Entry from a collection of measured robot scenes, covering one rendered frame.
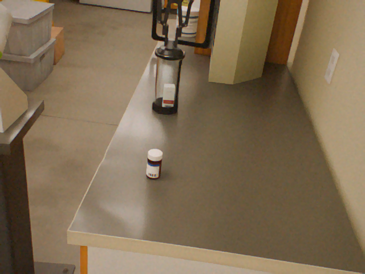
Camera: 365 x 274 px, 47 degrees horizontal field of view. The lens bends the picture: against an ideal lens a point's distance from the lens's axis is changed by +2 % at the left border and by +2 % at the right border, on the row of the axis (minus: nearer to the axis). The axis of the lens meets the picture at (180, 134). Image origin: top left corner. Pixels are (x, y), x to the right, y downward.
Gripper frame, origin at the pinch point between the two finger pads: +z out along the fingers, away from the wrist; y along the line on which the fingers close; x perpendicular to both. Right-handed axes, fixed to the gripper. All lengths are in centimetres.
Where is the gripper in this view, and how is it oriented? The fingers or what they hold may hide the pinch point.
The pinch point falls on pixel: (171, 36)
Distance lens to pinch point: 147.8
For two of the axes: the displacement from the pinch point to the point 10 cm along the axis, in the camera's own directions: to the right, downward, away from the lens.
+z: -1.0, 8.6, 4.9
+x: -0.8, 4.9, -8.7
